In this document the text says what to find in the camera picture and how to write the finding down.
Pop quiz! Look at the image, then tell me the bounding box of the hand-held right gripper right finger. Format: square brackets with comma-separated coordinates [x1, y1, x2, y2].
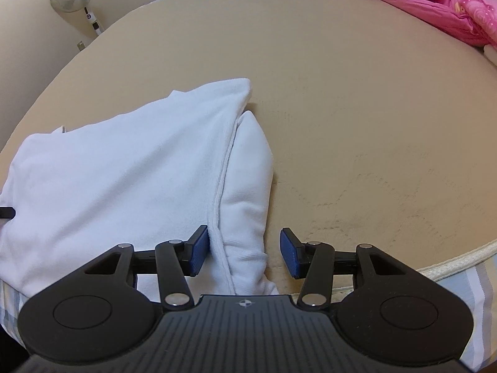
[280, 228, 408, 311]

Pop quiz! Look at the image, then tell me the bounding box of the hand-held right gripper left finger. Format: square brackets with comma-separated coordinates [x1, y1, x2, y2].
[83, 224, 211, 311]

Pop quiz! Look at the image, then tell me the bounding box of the white shirt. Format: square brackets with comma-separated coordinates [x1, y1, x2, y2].
[0, 78, 279, 307]

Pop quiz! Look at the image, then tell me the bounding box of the tan bed mattress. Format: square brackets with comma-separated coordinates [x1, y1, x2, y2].
[0, 0, 497, 358]

